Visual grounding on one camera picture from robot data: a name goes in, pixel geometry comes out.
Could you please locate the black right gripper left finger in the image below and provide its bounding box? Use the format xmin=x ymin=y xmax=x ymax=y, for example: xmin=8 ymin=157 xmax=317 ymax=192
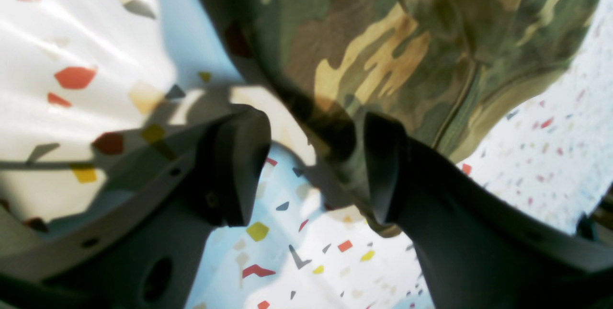
xmin=1 ymin=105 xmax=272 ymax=309

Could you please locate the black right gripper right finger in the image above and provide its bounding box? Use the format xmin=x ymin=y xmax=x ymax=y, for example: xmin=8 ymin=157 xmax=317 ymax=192
xmin=363 ymin=112 xmax=613 ymax=309

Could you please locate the camouflage T-shirt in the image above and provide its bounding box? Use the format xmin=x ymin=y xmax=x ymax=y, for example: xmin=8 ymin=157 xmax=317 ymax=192
xmin=217 ymin=0 xmax=600 ymax=238

